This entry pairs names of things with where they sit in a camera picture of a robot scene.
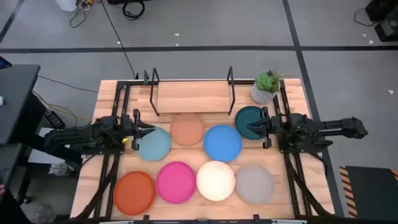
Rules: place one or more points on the black power adapter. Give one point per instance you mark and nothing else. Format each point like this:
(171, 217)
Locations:
(55, 119)

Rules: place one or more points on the black aluminium table frame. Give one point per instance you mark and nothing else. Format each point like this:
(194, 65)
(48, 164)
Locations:
(136, 82)

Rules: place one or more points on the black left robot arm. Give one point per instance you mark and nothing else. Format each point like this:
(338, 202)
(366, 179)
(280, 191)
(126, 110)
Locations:
(77, 137)

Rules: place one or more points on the grey plate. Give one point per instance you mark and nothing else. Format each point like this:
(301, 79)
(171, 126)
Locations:
(254, 184)

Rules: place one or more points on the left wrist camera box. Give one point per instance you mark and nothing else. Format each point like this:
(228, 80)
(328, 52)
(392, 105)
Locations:
(126, 123)

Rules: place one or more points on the pink plate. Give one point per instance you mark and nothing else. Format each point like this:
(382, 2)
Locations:
(176, 183)

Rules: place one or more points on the white container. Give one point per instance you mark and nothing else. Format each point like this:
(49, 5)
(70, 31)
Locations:
(66, 4)

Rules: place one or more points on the black desk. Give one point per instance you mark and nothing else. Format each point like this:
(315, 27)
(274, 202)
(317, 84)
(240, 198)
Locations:
(17, 99)

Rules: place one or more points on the light teal plate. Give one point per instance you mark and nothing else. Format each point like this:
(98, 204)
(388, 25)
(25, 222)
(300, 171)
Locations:
(155, 146)

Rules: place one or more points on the orange plate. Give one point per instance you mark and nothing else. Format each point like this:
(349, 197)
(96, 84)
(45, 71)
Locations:
(134, 193)

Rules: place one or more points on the black equipment case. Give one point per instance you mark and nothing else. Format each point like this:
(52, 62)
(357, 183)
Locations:
(385, 18)

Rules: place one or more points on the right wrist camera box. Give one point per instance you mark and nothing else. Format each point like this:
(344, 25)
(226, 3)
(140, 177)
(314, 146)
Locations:
(276, 124)

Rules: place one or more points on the salmon plate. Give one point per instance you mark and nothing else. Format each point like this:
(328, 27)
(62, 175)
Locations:
(187, 130)

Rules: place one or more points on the cream plate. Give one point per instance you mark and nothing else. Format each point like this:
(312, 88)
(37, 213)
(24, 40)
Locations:
(215, 181)

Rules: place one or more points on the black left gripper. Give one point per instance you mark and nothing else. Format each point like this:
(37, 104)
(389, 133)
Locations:
(136, 143)

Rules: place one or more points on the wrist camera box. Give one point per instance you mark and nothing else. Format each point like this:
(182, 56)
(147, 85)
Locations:
(276, 124)
(126, 123)

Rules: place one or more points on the white crumpled bag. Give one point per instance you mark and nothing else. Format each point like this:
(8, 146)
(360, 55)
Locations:
(60, 169)

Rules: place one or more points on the white triangle-patterned pot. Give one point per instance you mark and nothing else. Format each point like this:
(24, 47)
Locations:
(260, 97)

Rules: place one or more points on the green succulent plant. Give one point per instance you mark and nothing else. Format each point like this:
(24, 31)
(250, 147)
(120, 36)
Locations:
(266, 81)

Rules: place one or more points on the black mat with hazard stripes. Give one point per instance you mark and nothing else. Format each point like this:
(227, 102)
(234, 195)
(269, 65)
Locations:
(373, 189)

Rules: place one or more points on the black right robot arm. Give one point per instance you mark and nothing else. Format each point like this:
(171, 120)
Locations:
(326, 127)

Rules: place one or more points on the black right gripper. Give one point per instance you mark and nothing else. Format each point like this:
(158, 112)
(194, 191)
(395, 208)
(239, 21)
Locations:
(266, 141)

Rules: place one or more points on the dark teal plate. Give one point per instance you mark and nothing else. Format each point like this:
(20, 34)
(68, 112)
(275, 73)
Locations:
(245, 115)

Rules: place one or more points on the blue plate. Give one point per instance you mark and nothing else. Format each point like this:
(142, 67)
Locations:
(222, 143)

